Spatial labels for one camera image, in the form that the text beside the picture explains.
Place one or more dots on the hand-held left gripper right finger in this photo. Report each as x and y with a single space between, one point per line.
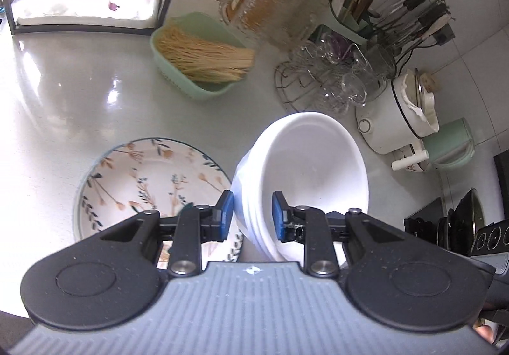
279 216

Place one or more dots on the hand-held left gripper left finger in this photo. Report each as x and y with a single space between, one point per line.
226 216

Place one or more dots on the white bowl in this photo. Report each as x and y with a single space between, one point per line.
318 164
243 196
254 237

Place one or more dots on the floral bowl with dark rim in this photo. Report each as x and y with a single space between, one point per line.
131 184

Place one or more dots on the person's right hand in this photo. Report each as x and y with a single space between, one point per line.
486 333

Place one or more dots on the black gas stove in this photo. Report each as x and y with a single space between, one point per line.
493 237

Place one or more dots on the dark metal wok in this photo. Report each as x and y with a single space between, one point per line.
465 216

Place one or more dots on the mint green plastic basket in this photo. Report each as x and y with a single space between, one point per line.
191 88

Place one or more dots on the white electric cooker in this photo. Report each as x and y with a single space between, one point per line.
385 128

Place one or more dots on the small glass cup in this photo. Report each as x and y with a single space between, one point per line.
330 47
352 90

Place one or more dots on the floral ceramic mug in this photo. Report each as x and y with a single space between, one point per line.
413 160

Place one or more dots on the mint green kettle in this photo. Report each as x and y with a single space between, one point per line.
449 144

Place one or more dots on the bundle of dried noodles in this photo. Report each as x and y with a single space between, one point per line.
206 56

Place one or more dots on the glass pitcher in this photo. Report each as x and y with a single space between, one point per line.
379 60

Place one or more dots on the faceted glass mug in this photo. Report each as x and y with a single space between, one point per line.
236 5

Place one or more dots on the hanging kitchen knives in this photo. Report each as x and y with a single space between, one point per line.
417 17

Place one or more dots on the white drip tray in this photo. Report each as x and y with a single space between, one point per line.
79 19

